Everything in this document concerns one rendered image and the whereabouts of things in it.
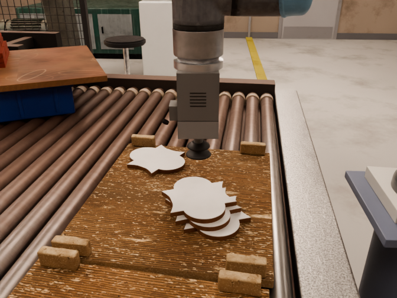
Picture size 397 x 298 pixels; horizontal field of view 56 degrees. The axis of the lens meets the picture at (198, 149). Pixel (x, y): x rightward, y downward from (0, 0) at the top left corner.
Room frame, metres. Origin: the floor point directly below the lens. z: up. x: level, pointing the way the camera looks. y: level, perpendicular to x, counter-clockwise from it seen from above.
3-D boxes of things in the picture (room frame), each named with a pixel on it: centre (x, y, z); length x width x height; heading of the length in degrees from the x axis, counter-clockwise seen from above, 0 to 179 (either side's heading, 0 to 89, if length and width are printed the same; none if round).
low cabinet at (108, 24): (6.78, 1.73, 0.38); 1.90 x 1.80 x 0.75; 86
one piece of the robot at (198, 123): (0.57, 0.01, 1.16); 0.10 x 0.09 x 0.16; 89
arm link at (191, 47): (0.57, 0.00, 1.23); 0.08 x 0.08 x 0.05
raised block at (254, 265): (0.41, -0.07, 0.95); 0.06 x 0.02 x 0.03; 81
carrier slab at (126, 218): (0.63, 0.03, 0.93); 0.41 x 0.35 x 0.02; 171
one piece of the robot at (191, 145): (0.57, 0.00, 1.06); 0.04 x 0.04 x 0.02
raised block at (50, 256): (0.43, 0.21, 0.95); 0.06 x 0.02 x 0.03; 79
